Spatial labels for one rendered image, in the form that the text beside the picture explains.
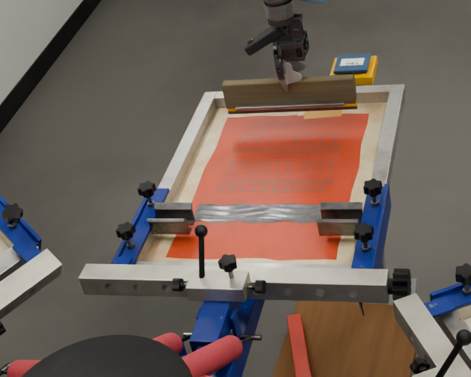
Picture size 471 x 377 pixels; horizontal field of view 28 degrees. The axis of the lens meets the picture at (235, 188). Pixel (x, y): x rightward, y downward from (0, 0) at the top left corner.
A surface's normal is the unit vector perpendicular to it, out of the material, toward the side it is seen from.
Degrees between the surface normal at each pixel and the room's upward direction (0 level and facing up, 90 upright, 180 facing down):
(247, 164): 0
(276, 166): 0
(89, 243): 0
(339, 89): 89
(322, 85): 89
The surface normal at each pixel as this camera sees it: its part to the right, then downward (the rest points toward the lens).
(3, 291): 0.22, -0.52
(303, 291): -0.23, 0.61
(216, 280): -0.18, -0.80
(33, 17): 0.95, 0.00
